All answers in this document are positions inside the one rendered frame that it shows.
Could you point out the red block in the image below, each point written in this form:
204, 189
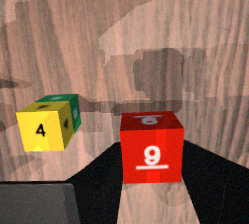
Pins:
152, 145

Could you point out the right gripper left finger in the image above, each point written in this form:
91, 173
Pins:
95, 199

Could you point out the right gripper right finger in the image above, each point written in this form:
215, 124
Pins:
218, 187

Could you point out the yellow block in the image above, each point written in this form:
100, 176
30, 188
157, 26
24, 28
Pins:
46, 126

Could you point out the green block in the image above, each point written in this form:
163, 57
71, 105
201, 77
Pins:
74, 106

